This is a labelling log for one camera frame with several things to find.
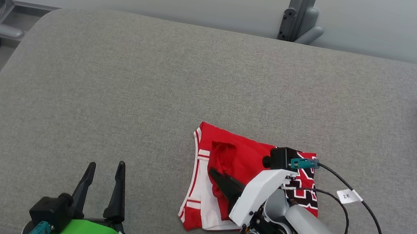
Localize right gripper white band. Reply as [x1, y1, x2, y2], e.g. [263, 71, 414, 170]
[202, 161, 298, 234]

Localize red white jersey black number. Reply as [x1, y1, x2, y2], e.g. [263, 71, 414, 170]
[177, 120, 328, 234]

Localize left teal connector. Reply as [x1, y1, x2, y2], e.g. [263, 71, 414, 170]
[26, 219, 53, 234]

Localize right teal connector black cable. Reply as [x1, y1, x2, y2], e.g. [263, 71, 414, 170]
[281, 154, 394, 234]

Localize white cable label tag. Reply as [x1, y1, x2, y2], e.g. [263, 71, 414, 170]
[335, 187, 364, 206]

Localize thin black cable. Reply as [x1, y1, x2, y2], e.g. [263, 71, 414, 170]
[277, 184, 354, 234]

